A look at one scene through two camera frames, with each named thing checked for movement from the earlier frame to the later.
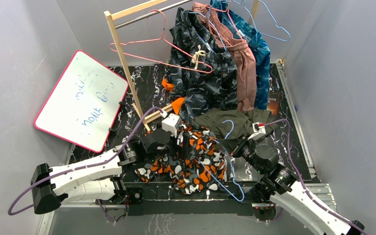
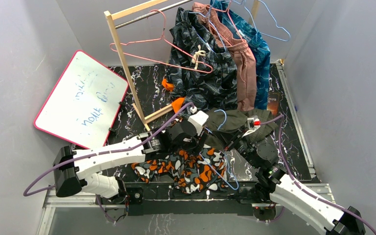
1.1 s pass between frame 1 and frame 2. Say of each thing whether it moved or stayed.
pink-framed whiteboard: stayed
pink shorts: stayed
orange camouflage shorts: stayed
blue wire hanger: moved
